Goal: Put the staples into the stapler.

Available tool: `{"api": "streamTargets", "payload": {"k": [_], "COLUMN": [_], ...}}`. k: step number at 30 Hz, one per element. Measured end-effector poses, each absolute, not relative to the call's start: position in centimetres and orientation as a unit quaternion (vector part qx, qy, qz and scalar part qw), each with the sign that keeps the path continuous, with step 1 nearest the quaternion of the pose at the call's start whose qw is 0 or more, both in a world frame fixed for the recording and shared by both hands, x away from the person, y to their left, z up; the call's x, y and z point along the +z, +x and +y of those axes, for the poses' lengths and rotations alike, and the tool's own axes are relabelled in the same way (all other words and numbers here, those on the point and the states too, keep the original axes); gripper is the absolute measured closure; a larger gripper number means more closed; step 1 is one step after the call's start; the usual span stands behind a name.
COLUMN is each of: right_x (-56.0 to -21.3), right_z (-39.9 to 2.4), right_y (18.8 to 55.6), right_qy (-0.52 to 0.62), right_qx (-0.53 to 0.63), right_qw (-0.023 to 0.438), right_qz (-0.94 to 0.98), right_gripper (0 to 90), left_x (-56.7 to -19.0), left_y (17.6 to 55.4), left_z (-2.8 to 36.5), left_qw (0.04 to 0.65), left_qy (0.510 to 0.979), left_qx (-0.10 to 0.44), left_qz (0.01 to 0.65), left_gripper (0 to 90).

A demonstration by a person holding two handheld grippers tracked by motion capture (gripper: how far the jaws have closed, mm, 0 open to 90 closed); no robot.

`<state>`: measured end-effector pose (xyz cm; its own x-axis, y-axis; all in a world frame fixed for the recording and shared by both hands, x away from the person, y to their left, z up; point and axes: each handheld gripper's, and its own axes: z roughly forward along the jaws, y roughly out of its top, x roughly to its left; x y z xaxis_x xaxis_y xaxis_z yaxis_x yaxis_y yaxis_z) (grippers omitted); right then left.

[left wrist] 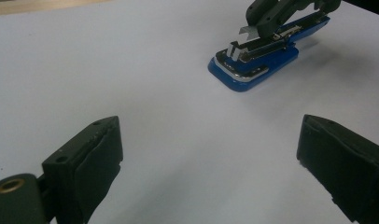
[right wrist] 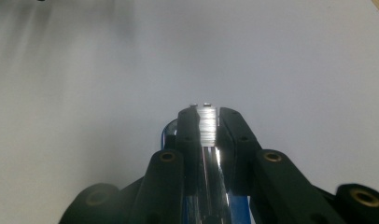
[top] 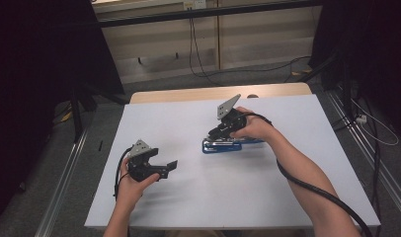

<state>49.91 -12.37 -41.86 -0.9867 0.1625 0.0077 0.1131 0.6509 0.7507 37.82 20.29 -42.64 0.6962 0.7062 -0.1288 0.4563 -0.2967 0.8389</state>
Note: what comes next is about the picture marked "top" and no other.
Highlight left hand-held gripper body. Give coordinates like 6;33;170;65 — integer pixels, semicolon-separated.
126;139;164;183

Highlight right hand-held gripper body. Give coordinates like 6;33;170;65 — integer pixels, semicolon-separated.
216;94;248;133

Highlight blue stapler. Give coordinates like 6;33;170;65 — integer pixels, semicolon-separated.
201;136;266;155

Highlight person's right hand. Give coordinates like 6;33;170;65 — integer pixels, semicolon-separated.
229;106;276;141

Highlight person's left hand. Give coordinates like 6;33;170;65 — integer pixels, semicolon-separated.
116;157;161;212

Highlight wooden table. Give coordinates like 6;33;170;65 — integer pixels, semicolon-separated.
128;82;313;105

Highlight white table sheet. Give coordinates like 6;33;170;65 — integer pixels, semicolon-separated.
84;93;381;230

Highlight black metal stand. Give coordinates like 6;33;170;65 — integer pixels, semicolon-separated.
300;48;355;117
69;82;130;143

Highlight black metal bar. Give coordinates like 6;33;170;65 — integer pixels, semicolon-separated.
96;0;323;29

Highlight black curtain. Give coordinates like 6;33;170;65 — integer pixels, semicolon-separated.
308;0;401;141
0;0;125;228

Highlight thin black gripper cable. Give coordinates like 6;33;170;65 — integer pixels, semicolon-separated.
114;147;133;202

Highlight black wall cable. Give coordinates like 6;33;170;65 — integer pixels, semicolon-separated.
188;18;222;87
191;18;312;79

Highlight aluminium floor rail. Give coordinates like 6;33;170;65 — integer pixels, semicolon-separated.
35;127;90;237
325;90;401;225

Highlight white wall socket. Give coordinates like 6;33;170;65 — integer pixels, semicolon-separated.
183;0;207;10

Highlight black floor cable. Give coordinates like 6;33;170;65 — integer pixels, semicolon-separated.
368;120;383;237

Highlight white floor cable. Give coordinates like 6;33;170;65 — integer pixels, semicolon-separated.
351;98;401;147

